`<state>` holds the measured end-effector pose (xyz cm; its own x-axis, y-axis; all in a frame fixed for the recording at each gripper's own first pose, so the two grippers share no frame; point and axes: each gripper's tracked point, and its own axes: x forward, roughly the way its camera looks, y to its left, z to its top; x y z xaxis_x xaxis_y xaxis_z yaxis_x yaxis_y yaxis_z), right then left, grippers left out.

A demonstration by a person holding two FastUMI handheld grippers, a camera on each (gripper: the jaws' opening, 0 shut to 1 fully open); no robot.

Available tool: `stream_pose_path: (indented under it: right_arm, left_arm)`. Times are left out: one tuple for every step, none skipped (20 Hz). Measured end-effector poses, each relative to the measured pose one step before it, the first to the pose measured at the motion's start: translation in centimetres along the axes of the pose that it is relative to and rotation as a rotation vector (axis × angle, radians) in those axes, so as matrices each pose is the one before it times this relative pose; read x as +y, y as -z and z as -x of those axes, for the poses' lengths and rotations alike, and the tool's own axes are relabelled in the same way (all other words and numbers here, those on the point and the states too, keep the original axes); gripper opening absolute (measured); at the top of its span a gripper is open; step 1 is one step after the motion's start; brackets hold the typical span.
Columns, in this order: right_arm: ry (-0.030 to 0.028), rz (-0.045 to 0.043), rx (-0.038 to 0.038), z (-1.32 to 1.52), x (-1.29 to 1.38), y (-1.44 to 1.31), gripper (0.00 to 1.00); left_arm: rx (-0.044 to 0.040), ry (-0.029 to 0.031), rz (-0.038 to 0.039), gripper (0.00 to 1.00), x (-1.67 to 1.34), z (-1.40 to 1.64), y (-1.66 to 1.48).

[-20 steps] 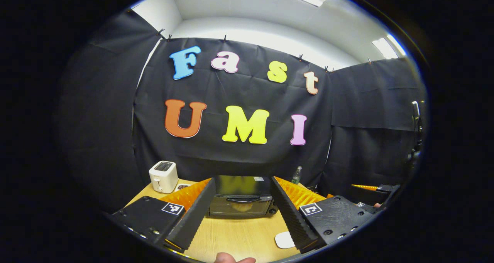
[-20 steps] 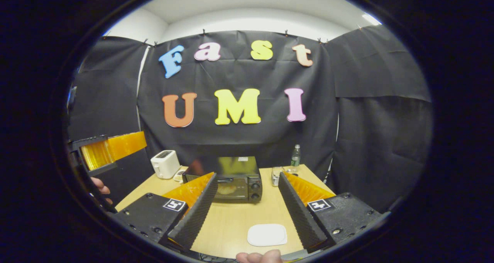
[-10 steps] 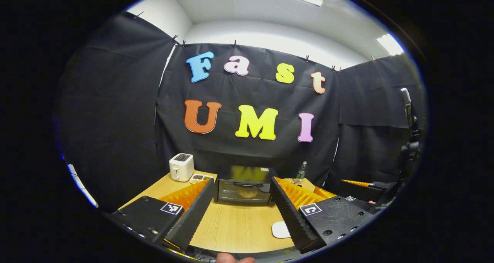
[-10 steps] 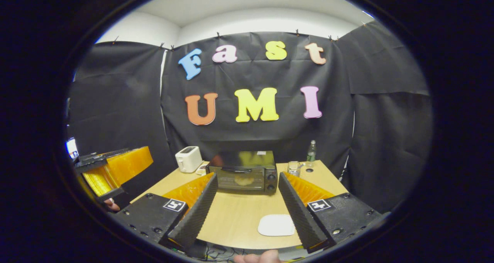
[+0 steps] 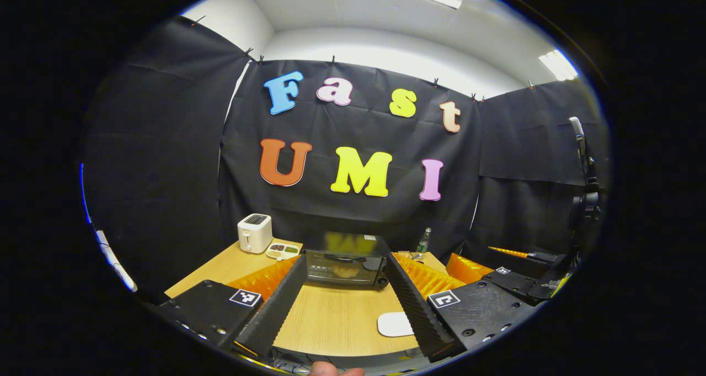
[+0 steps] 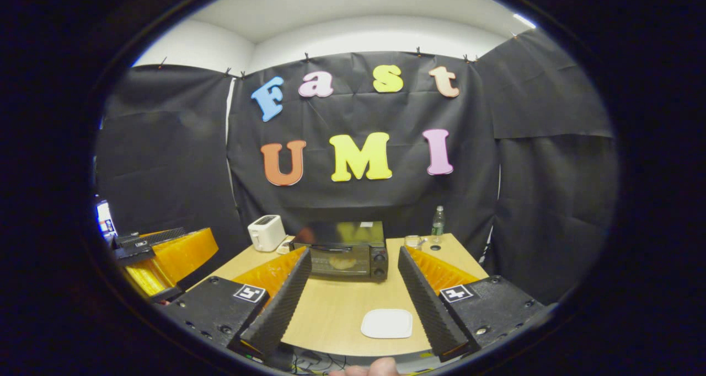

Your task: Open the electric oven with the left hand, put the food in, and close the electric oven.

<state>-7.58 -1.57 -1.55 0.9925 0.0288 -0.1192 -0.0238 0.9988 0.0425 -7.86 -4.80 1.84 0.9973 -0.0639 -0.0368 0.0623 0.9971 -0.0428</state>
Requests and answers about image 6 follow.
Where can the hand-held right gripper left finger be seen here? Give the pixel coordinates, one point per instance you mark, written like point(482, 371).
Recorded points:
point(278, 315)

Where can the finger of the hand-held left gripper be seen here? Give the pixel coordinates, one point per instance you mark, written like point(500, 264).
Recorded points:
point(187, 254)
point(138, 246)

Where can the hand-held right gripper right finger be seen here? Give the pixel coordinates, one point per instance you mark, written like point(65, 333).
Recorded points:
point(427, 315)

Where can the black electric oven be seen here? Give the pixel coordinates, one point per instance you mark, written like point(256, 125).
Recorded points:
point(378, 254)

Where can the golden croissant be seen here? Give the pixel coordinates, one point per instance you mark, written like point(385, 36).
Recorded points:
point(343, 262)

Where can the white square plate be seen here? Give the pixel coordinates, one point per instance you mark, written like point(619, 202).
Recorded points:
point(386, 323)

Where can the lit blue screen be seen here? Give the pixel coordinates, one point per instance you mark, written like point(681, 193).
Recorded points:
point(105, 219)

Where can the clear glass container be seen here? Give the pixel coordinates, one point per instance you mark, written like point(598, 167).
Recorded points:
point(413, 242)

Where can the white toaster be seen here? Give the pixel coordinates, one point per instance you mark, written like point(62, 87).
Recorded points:
point(266, 234)

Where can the clear water bottle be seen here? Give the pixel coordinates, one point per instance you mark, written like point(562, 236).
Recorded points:
point(438, 227)

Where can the black backdrop cloth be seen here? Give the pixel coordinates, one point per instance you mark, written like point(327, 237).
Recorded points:
point(551, 199)

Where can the ceiling light panel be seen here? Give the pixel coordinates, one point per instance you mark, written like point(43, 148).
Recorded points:
point(524, 21)

